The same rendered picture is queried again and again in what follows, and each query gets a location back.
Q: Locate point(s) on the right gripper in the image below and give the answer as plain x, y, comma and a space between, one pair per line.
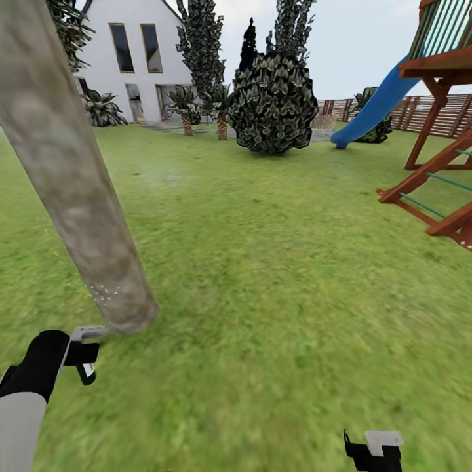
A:
364, 461

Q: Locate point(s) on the garden chair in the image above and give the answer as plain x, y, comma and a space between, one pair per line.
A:
325, 122

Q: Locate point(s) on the pesticide atomizer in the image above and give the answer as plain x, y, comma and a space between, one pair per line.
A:
87, 373

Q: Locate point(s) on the fixed window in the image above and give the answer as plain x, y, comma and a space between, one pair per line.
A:
135, 103

